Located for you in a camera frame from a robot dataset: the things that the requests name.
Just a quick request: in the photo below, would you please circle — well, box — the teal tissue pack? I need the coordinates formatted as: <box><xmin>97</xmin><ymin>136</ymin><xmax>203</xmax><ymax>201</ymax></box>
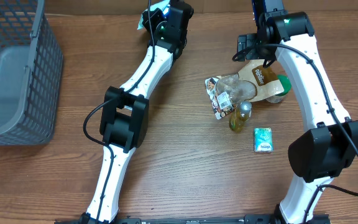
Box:
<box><xmin>254</xmin><ymin>128</ymin><xmax>273</xmax><ymax>152</ymax></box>

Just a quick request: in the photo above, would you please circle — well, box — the green lid jar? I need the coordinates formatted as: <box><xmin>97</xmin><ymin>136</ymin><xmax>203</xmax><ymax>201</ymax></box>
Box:
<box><xmin>265</xmin><ymin>74</ymin><xmax>292</xmax><ymax>104</ymax></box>

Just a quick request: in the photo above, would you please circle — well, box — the brown snack pouch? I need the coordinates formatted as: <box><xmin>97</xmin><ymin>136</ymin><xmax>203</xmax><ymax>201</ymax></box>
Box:
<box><xmin>204</xmin><ymin>60</ymin><xmax>285</xmax><ymax>119</ymax></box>

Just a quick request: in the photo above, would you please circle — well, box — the grey plastic mesh basket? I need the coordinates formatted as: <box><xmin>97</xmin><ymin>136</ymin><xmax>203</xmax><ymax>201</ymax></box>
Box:
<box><xmin>0</xmin><ymin>0</ymin><xmax>63</xmax><ymax>146</ymax></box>

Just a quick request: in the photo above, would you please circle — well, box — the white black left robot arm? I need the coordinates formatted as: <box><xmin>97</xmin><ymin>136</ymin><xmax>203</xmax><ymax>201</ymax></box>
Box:
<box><xmin>78</xmin><ymin>1</ymin><xmax>194</xmax><ymax>223</ymax></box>

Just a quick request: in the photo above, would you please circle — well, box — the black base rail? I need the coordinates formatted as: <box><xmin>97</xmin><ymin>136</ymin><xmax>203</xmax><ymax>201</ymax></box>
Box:
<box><xmin>55</xmin><ymin>213</ymin><xmax>331</xmax><ymax>224</ymax></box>

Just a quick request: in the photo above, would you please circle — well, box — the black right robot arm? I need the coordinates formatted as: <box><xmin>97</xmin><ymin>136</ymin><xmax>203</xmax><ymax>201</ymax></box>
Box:
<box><xmin>233</xmin><ymin>0</ymin><xmax>358</xmax><ymax>223</ymax></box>

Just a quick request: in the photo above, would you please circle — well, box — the teal white wipes packet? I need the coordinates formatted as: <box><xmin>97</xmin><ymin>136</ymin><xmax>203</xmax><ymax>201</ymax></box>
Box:
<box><xmin>137</xmin><ymin>0</ymin><xmax>170</xmax><ymax>30</ymax></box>

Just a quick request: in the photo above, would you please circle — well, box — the yellow liquid bottle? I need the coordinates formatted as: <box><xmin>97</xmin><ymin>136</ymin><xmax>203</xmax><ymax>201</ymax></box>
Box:
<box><xmin>229</xmin><ymin>101</ymin><xmax>252</xmax><ymax>133</ymax></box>

